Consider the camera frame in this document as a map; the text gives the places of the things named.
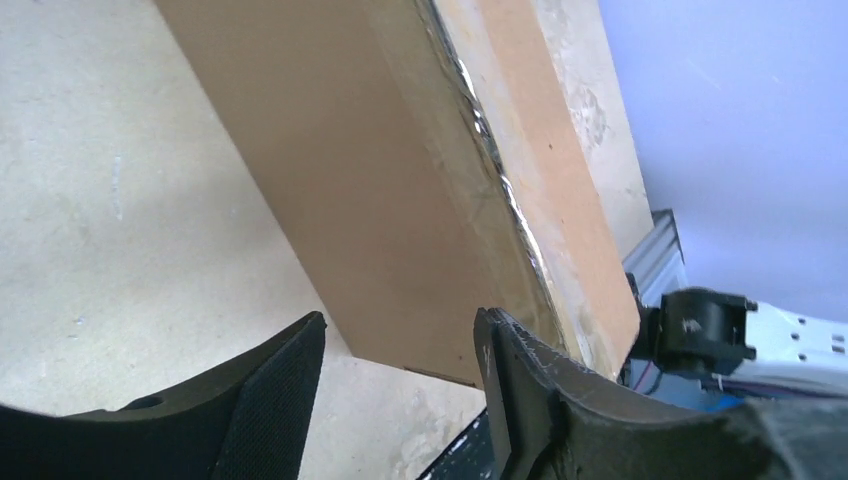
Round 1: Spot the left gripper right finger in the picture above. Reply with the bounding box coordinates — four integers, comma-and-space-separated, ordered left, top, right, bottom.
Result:
473, 308, 847, 479

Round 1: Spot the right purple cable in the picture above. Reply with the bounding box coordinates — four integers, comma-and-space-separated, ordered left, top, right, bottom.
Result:
632, 367, 848, 402

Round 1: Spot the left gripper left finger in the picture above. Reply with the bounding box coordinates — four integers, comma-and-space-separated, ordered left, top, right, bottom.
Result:
1, 312, 326, 479

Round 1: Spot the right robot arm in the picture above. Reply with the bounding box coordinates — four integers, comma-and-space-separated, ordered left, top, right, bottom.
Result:
629, 287, 847, 399

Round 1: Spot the brown cardboard express box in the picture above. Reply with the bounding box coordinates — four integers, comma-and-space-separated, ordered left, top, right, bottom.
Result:
158, 1, 653, 387

